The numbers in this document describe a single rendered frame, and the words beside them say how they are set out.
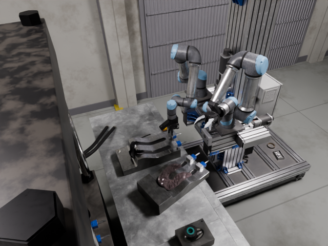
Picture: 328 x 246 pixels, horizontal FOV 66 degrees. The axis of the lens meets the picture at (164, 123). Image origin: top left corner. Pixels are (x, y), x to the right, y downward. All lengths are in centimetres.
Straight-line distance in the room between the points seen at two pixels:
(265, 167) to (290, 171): 26
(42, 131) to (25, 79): 30
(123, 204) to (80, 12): 252
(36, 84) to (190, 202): 137
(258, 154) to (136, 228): 182
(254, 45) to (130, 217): 153
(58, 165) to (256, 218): 249
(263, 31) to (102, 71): 252
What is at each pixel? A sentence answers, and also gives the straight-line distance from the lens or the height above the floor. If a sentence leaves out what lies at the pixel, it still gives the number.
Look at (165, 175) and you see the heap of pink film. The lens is 192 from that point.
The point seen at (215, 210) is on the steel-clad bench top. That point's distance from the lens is 188.
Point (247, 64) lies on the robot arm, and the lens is 175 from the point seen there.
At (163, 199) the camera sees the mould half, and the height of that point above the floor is 91.
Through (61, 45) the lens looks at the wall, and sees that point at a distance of 373.
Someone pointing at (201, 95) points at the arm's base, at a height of 107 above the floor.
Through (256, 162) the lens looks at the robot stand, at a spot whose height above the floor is 21.
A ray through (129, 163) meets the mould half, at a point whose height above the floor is 86.
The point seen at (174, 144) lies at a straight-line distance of 211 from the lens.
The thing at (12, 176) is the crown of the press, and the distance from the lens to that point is 59.
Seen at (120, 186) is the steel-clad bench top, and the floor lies 80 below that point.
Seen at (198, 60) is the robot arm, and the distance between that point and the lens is 200.
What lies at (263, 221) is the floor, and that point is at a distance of 287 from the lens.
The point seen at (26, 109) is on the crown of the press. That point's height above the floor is 200.
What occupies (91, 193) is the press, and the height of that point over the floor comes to 79.
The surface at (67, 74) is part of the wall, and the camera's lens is 390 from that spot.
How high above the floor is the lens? 239
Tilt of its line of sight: 40 degrees down
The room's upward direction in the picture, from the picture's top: 3 degrees counter-clockwise
